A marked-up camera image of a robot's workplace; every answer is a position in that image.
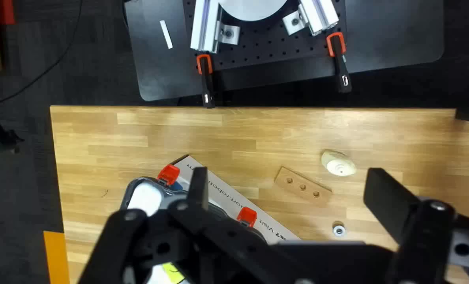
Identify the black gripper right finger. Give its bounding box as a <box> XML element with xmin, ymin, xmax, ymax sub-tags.
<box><xmin>363</xmin><ymin>168</ymin><xmax>420</xmax><ymax>244</ymax></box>

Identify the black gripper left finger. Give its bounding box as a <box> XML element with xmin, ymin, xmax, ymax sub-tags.
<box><xmin>187</xmin><ymin>168</ymin><xmax>208</xmax><ymax>211</ymax></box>

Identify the left orange black clamp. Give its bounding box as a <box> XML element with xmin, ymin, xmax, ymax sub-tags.
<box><xmin>195</xmin><ymin>54</ymin><xmax>214</xmax><ymax>108</ymax></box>

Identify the wooden block with holes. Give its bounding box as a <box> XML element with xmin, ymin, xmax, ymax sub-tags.
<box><xmin>274</xmin><ymin>166</ymin><xmax>333</xmax><ymax>206</ymax></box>

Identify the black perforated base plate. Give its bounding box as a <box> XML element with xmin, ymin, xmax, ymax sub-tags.
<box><xmin>123</xmin><ymin>0</ymin><xmax>443</xmax><ymax>102</ymax></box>

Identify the right orange black clamp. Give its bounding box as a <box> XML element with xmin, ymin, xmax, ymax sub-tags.
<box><xmin>325</xmin><ymin>32</ymin><xmax>352</xmax><ymax>94</ymax></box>

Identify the orange black clamp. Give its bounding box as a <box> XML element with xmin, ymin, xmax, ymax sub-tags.
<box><xmin>325</xmin><ymin>32</ymin><xmax>352</xmax><ymax>94</ymax></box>
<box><xmin>195</xmin><ymin>54</ymin><xmax>214</xmax><ymax>108</ymax></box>

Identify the cream plastic bottle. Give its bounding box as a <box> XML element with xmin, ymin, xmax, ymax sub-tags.
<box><xmin>320</xmin><ymin>151</ymin><xmax>356</xmax><ymax>177</ymax></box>

